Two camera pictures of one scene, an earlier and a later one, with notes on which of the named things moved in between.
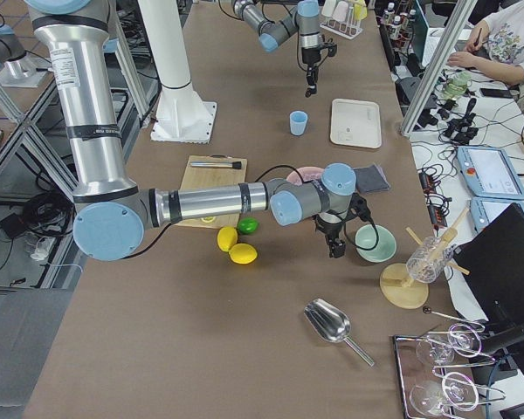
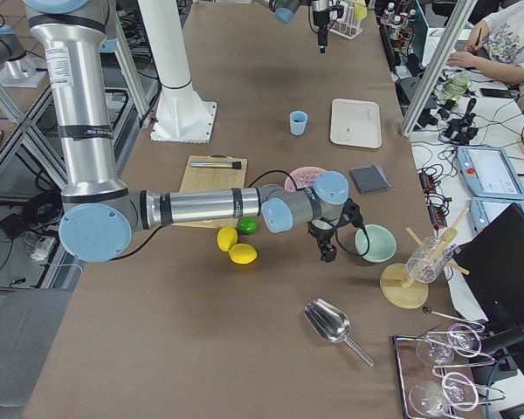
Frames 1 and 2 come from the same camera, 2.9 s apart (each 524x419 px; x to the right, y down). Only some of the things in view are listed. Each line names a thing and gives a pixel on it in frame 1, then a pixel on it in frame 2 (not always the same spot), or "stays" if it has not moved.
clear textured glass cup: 430,260 stays
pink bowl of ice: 305,174 stays
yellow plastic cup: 360,11 stays
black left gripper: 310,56 to 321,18
